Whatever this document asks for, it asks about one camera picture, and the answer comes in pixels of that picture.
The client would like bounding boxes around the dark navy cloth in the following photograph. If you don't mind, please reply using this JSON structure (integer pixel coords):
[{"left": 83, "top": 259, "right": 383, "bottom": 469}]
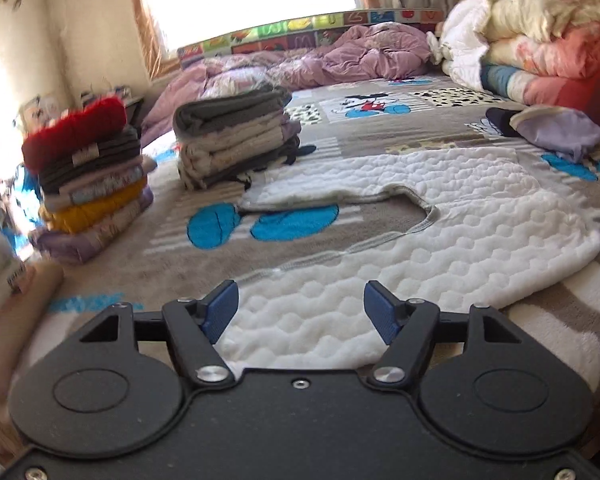
[{"left": 484, "top": 107, "right": 525, "bottom": 137}]

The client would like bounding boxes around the white quilt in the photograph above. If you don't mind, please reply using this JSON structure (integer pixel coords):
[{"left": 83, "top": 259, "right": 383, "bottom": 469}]
[{"left": 426, "top": 0, "right": 496, "bottom": 92}]

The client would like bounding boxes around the stack of grey beige folded clothes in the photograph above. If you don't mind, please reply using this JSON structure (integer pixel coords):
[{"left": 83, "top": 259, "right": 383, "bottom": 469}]
[{"left": 173, "top": 85, "right": 302, "bottom": 191}]

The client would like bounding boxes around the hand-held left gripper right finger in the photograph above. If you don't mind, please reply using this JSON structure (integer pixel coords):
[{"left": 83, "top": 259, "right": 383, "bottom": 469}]
[{"left": 364, "top": 280, "right": 526, "bottom": 390}]

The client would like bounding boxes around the pink floral quilt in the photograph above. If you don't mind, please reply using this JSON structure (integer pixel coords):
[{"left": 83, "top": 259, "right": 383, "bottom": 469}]
[{"left": 480, "top": 22, "right": 600, "bottom": 133}]

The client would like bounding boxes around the stack of colourful folded clothes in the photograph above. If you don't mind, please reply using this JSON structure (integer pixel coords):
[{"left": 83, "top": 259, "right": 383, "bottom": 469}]
[{"left": 21, "top": 96, "right": 158, "bottom": 266}]

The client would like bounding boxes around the purple duvet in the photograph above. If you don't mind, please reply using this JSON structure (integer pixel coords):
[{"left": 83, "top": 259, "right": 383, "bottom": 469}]
[{"left": 140, "top": 22, "right": 433, "bottom": 136}]

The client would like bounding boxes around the dark side table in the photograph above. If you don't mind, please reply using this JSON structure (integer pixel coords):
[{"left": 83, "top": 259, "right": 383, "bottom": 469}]
[{"left": 80, "top": 86, "right": 147, "bottom": 128}]

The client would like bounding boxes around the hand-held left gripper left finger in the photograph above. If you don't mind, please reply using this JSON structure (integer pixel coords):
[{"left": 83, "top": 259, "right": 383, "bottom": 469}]
[{"left": 72, "top": 280, "right": 240, "bottom": 389}]

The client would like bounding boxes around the cream floral quilt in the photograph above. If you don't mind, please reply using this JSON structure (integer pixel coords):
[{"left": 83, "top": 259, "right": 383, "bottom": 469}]
[{"left": 482, "top": 0, "right": 600, "bottom": 67}]

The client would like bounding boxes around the white quilted garment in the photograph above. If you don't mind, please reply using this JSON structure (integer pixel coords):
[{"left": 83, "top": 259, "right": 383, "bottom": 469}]
[{"left": 215, "top": 149, "right": 600, "bottom": 373}]

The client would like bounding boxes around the pile of pale folded clothes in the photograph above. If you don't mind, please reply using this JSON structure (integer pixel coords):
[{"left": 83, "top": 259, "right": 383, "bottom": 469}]
[{"left": 0, "top": 185, "right": 65, "bottom": 401}]

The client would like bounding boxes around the orange curtain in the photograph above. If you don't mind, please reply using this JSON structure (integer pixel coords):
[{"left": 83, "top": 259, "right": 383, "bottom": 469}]
[{"left": 125, "top": 0, "right": 181, "bottom": 83}]

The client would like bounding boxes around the colourful printed headboard panel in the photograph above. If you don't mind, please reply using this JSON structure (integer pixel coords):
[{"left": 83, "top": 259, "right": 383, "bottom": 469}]
[{"left": 177, "top": 7, "right": 446, "bottom": 70}]

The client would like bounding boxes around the lavender cloth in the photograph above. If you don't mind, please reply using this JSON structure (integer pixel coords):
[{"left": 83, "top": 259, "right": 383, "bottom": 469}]
[{"left": 509, "top": 107, "right": 600, "bottom": 164}]

